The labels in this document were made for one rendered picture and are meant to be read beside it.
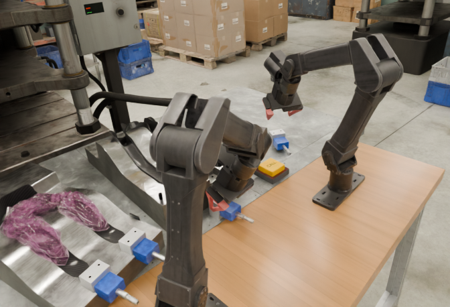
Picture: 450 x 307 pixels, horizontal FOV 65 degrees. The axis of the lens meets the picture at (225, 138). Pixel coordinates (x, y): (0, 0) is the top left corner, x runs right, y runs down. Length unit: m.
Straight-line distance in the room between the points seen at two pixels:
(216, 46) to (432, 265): 3.60
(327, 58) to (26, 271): 0.84
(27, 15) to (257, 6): 4.27
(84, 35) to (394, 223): 1.33
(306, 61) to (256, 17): 4.49
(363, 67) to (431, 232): 1.57
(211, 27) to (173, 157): 4.26
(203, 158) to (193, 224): 0.12
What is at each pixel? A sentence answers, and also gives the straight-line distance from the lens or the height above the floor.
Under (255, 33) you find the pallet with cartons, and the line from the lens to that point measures 5.51.
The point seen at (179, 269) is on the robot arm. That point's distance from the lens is 0.62.
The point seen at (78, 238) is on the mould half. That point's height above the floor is 0.87.
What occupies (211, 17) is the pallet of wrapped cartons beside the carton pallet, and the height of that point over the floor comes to 0.66.
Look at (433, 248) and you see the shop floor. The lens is 2.21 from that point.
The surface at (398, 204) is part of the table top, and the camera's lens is 1.09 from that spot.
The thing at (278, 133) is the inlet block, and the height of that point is 0.85.
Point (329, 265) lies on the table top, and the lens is 0.88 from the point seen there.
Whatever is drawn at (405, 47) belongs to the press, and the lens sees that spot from 4.68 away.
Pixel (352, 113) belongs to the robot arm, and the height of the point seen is 1.06.
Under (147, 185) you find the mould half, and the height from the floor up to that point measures 0.89.
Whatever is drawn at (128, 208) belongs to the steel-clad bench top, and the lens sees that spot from 1.07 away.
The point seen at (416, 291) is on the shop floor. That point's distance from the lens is 1.97.
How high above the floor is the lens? 1.45
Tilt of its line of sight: 29 degrees down
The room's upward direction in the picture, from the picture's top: 4 degrees counter-clockwise
